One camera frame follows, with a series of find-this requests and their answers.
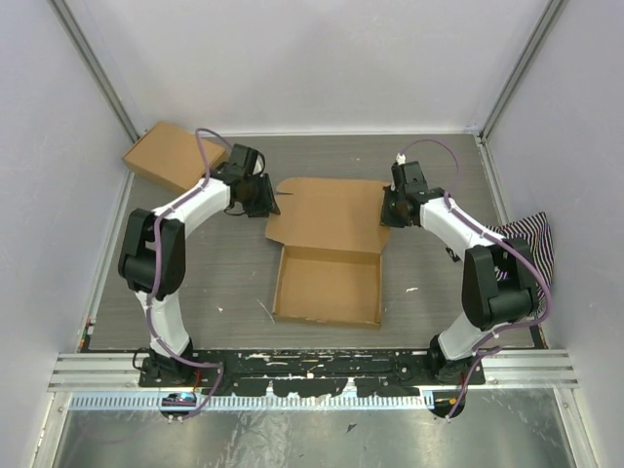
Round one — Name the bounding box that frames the cardboard box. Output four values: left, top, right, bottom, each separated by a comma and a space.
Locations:
122, 121, 229, 194
265, 177, 390, 329

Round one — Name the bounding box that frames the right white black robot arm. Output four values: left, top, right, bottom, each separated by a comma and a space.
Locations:
380, 185, 550, 385

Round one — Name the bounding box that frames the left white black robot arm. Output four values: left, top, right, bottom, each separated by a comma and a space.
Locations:
118, 174, 280, 387

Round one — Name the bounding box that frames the folded closed cardboard box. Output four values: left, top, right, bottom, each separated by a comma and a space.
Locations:
122, 121, 229, 194

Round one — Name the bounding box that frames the purple striped cloth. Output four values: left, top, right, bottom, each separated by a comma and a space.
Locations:
489, 212, 555, 288

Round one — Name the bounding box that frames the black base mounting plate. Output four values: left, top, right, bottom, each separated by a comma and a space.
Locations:
133, 348, 472, 398

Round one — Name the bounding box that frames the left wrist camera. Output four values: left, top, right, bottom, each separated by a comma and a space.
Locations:
224, 143, 266, 179

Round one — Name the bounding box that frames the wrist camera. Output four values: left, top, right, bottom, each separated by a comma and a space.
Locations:
391, 153, 428, 194
224, 143, 266, 179

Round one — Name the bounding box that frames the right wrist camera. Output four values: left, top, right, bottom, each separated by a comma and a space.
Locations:
391, 153, 428, 194

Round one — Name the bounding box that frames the left aluminium frame post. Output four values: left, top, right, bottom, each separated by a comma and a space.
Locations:
47, 0, 139, 142

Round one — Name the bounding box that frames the aluminium frame post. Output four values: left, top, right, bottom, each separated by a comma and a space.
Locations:
478, 0, 568, 144
47, 0, 139, 142

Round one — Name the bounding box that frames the aluminium rail front beam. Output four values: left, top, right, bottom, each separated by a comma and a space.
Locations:
49, 349, 578, 391

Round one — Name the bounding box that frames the right aluminium frame post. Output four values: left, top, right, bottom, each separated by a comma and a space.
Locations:
478, 0, 568, 144

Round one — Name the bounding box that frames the perforated cable duct strip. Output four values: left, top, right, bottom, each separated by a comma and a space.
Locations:
69, 392, 434, 412

